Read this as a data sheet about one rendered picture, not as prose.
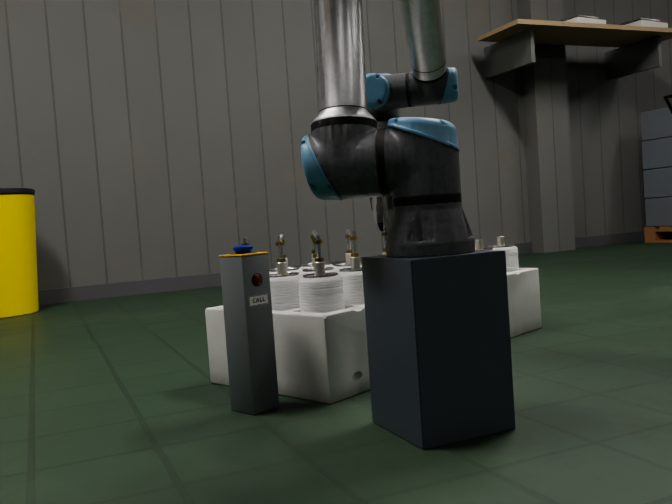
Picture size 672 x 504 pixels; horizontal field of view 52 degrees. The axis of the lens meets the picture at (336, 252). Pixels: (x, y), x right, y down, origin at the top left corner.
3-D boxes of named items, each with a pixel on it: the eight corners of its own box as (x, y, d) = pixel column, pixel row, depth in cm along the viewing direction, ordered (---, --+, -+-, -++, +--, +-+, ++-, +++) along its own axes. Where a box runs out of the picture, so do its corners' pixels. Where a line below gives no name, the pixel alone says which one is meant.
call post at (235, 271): (280, 406, 140) (268, 253, 138) (254, 415, 134) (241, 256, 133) (256, 402, 144) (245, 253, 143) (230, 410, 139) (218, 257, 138)
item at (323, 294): (348, 353, 154) (342, 272, 153) (348, 362, 144) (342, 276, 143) (305, 356, 154) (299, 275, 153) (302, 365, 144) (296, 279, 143)
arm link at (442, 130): (460, 193, 111) (455, 108, 110) (378, 199, 114) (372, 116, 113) (464, 194, 123) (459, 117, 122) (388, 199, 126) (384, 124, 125)
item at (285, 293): (293, 360, 150) (287, 277, 149) (258, 358, 155) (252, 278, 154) (317, 351, 158) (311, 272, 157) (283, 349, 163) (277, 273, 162)
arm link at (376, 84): (403, 67, 147) (409, 76, 158) (351, 73, 149) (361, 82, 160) (405, 104, 147) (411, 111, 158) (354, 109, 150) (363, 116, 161)
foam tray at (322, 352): (439, 364, 167) (434, 290, 166) (330, 404, 138) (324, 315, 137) (321, 351, 193) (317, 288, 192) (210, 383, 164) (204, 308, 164)
